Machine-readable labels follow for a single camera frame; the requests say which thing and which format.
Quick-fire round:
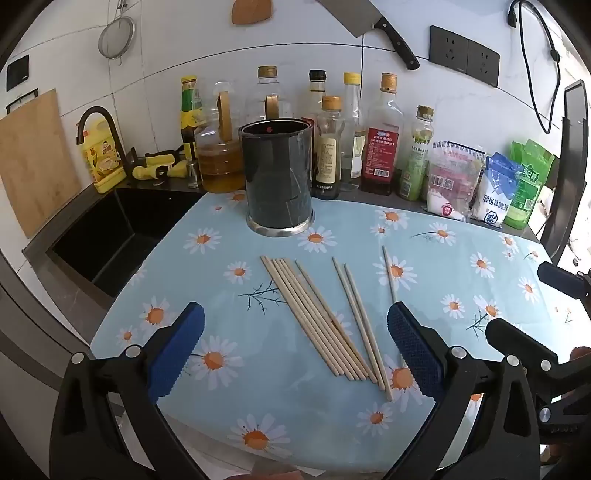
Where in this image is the black cylindrical utensil holder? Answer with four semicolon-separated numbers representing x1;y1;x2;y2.
239;119;315;237

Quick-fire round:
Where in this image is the blue daisy print tablecloth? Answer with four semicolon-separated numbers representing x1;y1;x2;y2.
90;189;591;472

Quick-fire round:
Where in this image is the black wall plate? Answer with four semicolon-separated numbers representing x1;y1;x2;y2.
7;54;30;92

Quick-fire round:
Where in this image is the red label gold cap bottle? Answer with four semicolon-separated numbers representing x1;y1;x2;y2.
360;73;404;197

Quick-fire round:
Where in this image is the wooden cutting board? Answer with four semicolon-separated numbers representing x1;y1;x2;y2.
0;89;83;238

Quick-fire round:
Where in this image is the black kitchen sink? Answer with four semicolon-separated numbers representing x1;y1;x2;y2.
46;187;204;298

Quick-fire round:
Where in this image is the black kitchen faucet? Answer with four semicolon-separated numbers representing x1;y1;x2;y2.
76;106;130;178

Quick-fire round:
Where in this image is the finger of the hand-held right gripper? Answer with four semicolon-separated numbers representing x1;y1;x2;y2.
485;318;559;370
537;261;591;311

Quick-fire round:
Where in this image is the green plastic bag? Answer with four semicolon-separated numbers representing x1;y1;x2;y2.
503;139;555;230

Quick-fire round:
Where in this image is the black metal frame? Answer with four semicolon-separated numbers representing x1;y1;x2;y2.
540;80;589;266

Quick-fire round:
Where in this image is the dark jar red label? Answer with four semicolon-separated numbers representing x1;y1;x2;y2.
307;119;320;184

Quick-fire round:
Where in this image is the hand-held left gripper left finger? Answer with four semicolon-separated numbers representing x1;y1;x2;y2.
48;301;206;480

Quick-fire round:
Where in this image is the black cap clear bottle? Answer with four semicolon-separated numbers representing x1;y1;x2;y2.
300;70;328;130

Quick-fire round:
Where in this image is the black power cable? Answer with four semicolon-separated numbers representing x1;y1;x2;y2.
508;0;561;134

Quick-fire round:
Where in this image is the clear plastic seasoning bag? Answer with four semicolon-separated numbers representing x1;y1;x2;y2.
425;138;485;222

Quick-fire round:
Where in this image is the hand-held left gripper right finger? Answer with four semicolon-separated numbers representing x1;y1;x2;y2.
387;301;542;480

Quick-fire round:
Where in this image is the green liquid gold cap bottle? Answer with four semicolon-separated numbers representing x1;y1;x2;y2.
399;105;435;201

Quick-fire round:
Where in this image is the metal mesh strainer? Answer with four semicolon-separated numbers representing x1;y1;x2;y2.
98;0;136;61

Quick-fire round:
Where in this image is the yellow dish soap bottle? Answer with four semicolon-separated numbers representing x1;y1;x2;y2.
83;115;127;193

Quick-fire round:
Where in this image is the blue white salt bag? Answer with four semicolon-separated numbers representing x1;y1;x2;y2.
473;152;525;229

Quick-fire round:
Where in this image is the steel cleaver black handle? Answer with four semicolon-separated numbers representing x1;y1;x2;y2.
315;0;421;71

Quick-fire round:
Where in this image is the small white label bottle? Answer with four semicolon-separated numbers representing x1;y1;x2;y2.
314;96;345;200

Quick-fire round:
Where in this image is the wooden spatula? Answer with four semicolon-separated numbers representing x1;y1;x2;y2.
231;0;274;25

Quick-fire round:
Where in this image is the green label sauce bottle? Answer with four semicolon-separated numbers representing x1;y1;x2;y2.
180;76;206;160

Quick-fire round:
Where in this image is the large cooking oil jug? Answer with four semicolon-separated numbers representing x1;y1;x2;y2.
194;82;245;193

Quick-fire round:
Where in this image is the yellow cap clear bottle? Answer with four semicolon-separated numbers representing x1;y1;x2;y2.
339;72;368;192

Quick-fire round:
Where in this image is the large clear gold cap bottle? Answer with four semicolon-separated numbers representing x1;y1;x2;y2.
245;65;294;125

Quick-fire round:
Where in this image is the set of wooden chopsticks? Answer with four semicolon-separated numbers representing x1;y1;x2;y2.
260;246;407;401

